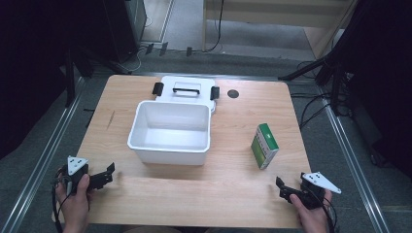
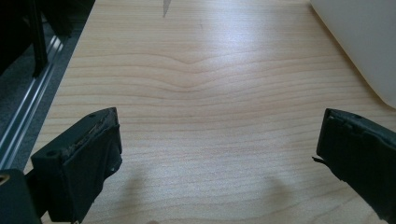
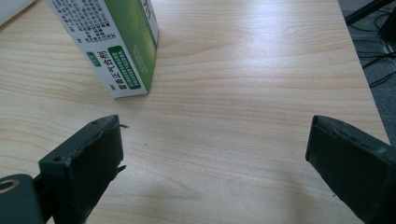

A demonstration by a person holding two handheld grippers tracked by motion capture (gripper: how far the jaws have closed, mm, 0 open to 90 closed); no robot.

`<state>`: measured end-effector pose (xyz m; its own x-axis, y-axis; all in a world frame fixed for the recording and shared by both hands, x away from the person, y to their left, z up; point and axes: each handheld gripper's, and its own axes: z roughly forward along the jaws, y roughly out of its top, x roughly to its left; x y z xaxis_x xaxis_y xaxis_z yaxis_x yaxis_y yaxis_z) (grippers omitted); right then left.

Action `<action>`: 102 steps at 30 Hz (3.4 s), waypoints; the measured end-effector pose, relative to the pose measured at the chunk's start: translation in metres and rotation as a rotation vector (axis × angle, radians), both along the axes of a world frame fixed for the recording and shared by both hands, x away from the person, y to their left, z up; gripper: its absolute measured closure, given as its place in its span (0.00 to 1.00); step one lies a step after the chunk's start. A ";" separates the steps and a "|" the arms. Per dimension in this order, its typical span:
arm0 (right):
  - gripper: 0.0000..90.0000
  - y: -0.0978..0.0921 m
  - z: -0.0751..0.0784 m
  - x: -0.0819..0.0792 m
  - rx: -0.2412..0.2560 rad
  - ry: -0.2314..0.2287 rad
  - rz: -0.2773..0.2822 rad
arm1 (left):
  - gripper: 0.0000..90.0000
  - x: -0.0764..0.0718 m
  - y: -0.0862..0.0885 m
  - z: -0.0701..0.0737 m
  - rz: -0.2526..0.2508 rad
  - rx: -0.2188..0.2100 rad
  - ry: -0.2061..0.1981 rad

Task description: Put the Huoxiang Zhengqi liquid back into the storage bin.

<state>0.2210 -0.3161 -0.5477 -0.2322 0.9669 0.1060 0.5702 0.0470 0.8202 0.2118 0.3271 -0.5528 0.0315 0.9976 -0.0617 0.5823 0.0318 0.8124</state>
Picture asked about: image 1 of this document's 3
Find person's right hand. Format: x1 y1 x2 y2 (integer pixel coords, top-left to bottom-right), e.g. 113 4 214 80
289 189 333 228

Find person's left hand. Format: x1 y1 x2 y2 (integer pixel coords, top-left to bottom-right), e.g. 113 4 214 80
54 173 91 226

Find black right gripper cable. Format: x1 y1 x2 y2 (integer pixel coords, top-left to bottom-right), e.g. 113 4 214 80
319 190 338 233

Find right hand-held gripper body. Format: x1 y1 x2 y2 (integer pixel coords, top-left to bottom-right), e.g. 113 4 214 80
298 171 342 210

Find black hanging cable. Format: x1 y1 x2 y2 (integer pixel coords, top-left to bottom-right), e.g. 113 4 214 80
205 0 225 53

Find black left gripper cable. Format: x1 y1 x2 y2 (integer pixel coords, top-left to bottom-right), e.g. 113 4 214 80
51 166 71 233

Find green and white carton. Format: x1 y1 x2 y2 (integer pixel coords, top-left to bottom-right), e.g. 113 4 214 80
250 122 280 171

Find metal floor rail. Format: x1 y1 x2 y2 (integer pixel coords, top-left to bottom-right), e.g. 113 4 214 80
319 86 392 233
0 77 86 233

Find light wooden furniture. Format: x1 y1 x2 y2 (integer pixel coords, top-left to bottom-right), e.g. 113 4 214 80
201 0 359 60

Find white box lid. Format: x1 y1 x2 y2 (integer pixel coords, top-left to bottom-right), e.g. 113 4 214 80
152 75 221 115

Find black cabinet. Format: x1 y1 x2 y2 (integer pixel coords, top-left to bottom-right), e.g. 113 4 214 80
102 0 148 64

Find black lid handle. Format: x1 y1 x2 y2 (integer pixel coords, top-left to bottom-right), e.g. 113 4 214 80
172 86 201 97

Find black metal stand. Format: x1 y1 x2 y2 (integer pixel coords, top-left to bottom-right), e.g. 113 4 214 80
63 48 78 109

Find white plastic storage box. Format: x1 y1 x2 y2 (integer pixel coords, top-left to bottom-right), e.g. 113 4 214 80
126 100 212 166

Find black lid latch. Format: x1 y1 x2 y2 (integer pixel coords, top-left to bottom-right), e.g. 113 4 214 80
152 82 165 97
209 85 221 101

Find white floor cable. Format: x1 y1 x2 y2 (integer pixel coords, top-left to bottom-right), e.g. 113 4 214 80
124 45 154 73

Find black tripod stand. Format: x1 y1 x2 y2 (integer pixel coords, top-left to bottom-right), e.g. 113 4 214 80
277 52 346 116

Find black floor cables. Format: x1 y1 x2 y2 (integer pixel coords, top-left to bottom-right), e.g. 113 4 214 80
289 59 353 131

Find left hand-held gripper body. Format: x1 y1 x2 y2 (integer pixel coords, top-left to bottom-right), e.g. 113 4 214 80
60 155 90 196

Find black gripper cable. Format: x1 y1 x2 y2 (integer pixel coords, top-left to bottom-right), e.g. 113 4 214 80
319 190 338 233
51 166 71 233

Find dark curtain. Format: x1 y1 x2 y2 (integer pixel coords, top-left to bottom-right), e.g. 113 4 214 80
333 0 412 178
0 0 110 160

